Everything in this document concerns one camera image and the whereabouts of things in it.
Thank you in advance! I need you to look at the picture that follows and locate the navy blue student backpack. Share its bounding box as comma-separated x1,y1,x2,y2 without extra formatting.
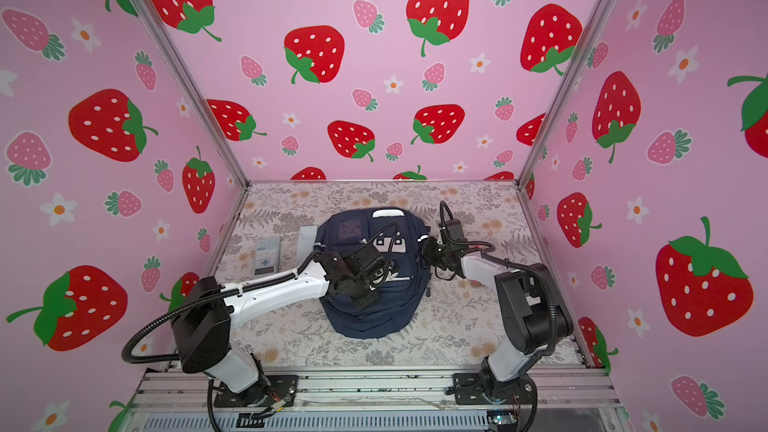
315,208,430,339

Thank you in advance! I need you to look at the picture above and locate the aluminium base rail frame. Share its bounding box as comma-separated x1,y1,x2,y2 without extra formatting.
115,365,633,431

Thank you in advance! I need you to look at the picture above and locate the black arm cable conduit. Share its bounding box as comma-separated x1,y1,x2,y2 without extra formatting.
121,263,301,366
437,200,559,356

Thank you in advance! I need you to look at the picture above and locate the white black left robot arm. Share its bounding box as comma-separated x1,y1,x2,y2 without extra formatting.
171,243,399,393

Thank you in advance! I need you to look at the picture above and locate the aluminium corner post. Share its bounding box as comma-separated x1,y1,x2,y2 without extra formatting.
130,0,250,190
517,0,618,191

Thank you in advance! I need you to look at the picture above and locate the aluminium corner post right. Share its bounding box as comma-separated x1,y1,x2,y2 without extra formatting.
517,0,618,191

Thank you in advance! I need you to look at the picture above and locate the light blue calculator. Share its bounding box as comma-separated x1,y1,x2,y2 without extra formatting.
254,236,281,276

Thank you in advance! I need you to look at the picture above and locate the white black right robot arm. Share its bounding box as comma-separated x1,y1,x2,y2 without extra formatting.
421,237,574,402

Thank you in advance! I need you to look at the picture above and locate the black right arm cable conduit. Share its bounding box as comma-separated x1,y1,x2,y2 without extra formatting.
437,200,559,356

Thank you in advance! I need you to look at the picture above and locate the aluminium corner post left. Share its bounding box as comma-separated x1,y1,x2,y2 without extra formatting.
130,0,250,190

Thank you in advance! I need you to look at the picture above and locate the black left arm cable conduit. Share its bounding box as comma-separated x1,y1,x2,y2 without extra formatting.
121,263,301,366

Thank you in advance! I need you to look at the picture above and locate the light blue calculator cover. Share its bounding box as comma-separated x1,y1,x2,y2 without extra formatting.
295,225,318,266

